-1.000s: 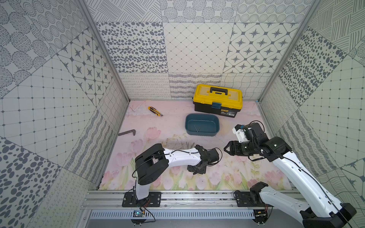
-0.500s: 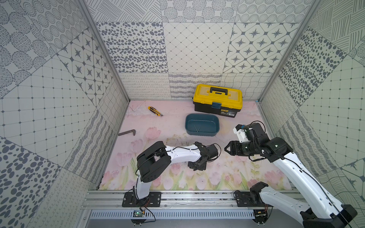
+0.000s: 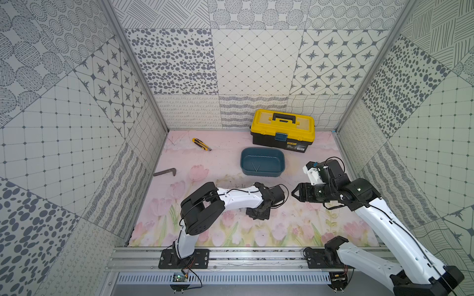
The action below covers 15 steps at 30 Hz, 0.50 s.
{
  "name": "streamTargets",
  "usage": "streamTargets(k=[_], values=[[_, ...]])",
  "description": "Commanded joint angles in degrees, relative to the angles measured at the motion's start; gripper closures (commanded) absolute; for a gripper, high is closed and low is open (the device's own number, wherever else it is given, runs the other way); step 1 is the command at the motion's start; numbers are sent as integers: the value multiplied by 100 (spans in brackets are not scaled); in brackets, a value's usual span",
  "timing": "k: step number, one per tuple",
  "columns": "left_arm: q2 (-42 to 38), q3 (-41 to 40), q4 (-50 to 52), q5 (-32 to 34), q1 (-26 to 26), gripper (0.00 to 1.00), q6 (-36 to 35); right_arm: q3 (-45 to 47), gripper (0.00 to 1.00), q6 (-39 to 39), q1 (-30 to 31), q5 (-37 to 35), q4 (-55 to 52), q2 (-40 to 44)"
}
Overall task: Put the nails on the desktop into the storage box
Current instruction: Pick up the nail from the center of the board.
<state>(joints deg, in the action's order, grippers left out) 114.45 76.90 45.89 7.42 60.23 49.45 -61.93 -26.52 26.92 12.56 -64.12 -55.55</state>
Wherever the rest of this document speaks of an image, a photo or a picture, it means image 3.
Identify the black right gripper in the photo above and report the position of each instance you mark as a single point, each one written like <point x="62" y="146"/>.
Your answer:
<point x="305" y="193"/>

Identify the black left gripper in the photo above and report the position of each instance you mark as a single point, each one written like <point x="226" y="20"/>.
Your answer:
<point x="259" y="209"/>

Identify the teal plastic storage box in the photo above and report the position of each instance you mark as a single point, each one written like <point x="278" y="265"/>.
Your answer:
<point x="271" y="161"/>

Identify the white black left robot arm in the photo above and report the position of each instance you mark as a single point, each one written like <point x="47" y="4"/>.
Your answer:
<point x="202" y="208"/>

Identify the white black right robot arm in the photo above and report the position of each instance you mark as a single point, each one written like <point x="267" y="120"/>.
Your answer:
<point x="417" y="272"/>

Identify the yellow black toolbox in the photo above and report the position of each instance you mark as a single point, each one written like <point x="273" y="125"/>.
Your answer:
<point x="283" y="130"/>

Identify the yellow black utility knife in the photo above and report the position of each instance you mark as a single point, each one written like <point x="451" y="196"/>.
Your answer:
<point x="201" y="144"/>

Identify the dark metal hex key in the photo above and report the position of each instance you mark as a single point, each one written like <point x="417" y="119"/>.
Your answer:
<point x="173" y="171"/>

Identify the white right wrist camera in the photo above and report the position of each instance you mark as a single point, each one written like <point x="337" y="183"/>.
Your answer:
<point x="313" y="172"/>

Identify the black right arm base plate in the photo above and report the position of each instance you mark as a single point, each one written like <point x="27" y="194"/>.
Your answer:
<point x="323" y="259"/>

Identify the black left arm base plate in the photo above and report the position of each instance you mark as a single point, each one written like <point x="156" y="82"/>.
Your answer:
<point x="169" y="260"/>

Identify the white perforated cable duct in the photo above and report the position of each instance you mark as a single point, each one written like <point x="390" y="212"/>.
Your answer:
<point x="225" y="278"/>

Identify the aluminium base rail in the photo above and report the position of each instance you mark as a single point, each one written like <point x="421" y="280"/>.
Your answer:
<point x="142" y="259"/>

